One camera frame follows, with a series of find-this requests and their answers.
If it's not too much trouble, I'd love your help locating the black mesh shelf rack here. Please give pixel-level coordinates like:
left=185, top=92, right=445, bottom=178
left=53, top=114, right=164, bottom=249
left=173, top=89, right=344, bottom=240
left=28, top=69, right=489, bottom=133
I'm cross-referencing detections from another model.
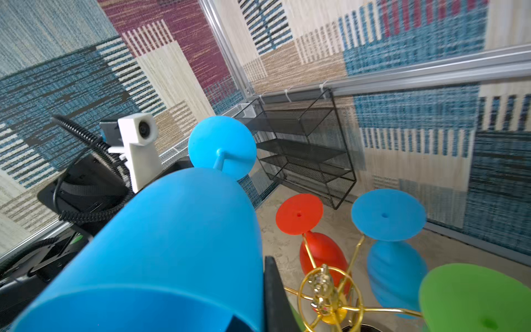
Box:
left=235, top=89, right=357, bottom=209

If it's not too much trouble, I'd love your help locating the gold wine glass rack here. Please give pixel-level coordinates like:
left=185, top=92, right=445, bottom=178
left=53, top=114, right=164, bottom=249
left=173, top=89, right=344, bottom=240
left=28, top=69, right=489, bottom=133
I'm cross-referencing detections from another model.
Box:
left=284, top=234, right=423, bottom=331

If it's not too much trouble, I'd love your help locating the blue wine glass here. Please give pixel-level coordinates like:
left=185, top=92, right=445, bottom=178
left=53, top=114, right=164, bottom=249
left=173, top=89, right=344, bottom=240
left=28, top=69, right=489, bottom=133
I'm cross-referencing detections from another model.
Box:
left=12, top=116, right=265, bottom=331
left=351, top=189, right=428, bottom=312

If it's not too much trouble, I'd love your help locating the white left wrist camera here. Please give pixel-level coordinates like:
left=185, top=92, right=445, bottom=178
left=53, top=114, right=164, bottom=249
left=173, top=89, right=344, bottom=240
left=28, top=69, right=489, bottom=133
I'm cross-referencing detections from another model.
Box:
left=100, top=113, right=163, bottom=194

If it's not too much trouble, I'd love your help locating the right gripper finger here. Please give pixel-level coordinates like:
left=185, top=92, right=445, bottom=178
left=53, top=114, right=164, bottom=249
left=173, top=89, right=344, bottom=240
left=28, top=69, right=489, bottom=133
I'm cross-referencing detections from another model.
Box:
left=264, top=256, right=301, bottom=332

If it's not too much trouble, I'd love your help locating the red wine glass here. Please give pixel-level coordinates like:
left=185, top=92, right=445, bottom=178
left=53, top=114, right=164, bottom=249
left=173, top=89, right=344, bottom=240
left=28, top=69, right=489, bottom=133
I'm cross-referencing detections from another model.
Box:
left=275, top=194, right=348, bottom=274

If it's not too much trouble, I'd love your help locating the green wine glass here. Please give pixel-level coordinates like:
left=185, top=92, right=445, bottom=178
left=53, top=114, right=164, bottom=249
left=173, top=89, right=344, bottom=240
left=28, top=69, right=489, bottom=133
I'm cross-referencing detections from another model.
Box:
left=419, top=264, right=530, bottom=331

